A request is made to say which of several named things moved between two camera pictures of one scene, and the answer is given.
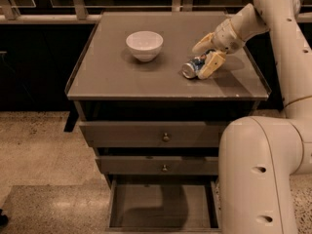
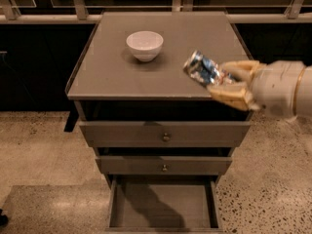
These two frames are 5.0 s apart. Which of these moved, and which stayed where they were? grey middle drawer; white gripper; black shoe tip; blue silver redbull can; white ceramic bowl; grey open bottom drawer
Moved: blue silver redbull can; white gripper
Stayed: black shoe tip; grey middle drawer; white ceramic bowl; grey open bottom drawer
